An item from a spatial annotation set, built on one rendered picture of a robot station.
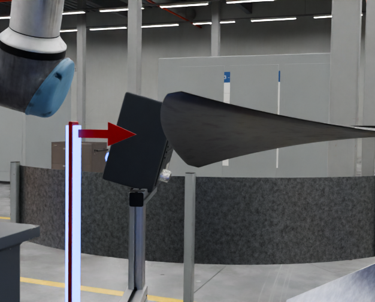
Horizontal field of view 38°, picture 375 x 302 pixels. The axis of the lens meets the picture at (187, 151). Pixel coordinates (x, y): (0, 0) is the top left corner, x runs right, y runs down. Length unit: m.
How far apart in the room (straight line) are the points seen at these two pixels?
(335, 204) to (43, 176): 1.45
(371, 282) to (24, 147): 9.86
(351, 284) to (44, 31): 0.65
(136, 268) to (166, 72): 6.22
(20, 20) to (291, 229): 1.84
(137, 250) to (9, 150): 9.46
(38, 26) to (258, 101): 5.95
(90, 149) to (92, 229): 4.73
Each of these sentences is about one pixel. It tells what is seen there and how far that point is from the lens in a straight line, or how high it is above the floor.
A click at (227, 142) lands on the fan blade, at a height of 1.17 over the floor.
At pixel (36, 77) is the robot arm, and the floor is 1.27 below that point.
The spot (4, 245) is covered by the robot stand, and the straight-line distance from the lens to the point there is 0.95.
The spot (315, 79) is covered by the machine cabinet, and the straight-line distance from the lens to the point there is 6.70.
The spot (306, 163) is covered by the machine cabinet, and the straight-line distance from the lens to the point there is 6.71.
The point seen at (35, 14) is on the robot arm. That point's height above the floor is 1.37.
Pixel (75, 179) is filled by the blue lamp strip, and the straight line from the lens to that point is 0.54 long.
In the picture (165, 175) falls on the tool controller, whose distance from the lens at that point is 1.15.
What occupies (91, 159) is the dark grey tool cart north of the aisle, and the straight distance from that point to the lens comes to 7.34.
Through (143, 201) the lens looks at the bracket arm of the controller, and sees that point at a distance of 1.07.
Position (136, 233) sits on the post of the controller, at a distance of 1.09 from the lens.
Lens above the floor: 1.19
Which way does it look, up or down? 3 degrees down
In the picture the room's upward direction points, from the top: 1 degrees clockwise
